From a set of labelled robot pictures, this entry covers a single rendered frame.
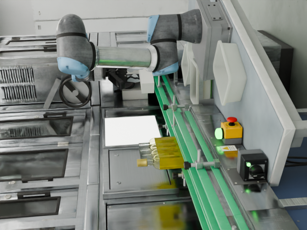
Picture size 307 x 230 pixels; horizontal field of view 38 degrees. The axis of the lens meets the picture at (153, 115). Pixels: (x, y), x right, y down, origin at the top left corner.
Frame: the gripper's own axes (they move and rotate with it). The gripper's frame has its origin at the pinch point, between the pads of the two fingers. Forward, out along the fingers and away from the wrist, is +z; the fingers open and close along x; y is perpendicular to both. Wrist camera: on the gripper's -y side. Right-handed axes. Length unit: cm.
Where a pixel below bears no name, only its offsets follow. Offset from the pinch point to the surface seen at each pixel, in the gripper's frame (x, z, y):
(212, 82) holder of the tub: -0.3, 33.2, -10.2
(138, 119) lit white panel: 52, -1, 24
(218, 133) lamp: -11, 25, -57
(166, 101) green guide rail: 31.1, 15.1, 15.3
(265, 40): 35, 93, 81
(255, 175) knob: -22, 29, -89
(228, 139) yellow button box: -9, 28, -60
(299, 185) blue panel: -16, 45, -89
